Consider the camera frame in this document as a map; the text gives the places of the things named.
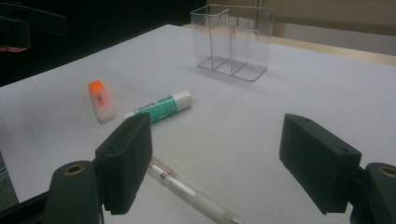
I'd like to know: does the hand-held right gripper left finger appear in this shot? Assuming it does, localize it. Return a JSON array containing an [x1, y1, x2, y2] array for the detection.
[[94, 112, 153, 216]]

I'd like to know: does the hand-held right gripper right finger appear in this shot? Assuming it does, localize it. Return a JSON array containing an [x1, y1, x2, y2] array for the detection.
[[278, 113, 362, 216]]

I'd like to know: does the green and white glue stick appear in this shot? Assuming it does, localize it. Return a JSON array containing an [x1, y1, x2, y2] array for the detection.
[[123, 89, 194, 124]]

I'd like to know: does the translucent white pen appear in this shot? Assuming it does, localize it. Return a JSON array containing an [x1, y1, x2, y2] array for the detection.
[[146, 156, 244, 224]]

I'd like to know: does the clear acrylic organizer box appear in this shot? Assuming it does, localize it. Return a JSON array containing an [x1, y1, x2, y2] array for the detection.
[[190, 4, 276, 82]]

